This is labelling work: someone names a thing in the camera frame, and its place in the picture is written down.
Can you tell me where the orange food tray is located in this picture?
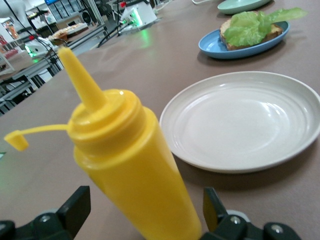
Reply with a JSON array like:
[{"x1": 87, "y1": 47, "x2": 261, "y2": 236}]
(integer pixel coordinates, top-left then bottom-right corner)
[{"x1": 53, "y1": 23, "x2": 90, "y2": 38}]

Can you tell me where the blue plate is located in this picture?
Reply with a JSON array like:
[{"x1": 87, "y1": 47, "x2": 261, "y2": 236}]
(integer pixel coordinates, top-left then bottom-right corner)
[{"x1": 198, "y1": 20, "x2": 291, "y2": 60}]

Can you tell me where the aluminium rack frame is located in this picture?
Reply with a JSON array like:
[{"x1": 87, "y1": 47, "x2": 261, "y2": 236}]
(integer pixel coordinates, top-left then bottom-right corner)
[{"x1": 0, "y1": 56, "x2": 65, "y2": 116}]

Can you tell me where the yellow squeeze bottle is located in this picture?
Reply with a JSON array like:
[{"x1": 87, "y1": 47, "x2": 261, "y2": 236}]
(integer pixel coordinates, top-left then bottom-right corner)
[{"x1": 4, "y1": 47, "x2": 203, "y2": 240}]

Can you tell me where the brown bread slice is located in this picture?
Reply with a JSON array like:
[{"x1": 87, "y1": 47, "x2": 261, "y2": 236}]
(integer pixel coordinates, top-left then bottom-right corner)
[{"x1": 219, "y1": 10, "x2": 284, "y2": 51}]

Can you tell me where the beige white plate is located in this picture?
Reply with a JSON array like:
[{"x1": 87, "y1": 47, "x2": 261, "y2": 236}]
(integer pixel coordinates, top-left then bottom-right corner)
[{"x1": 159, "y1": 71, "x2": 320, "y2": 175}]

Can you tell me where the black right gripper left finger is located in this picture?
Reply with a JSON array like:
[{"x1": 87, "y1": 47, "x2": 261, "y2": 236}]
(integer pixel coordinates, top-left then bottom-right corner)
[{"x1": 14, "y1": 185, "x2": 91, "y2": 240}]

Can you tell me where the light green plate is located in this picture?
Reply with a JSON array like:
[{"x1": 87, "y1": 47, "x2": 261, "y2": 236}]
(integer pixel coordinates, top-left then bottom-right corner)
[{"x1": 216, "y1": 0, "x2": 272, "y2": 15}]

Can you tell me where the green lettuce leaf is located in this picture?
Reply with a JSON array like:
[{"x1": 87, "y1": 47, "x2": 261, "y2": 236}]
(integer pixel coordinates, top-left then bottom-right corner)
[{"x1": 223, "y1": 7, "x2": 308, "y2": 48}]

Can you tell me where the black base cable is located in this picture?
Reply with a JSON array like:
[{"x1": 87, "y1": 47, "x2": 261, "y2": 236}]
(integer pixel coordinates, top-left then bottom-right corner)
[{"x1": 96, "y1": 14, "x2": 126, "y2": 48}]

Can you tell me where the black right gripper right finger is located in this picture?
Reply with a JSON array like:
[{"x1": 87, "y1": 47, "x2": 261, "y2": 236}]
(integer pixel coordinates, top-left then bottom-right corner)
[{"x1": 202, "y1": 186, "x2": 251, "y2": 240}]

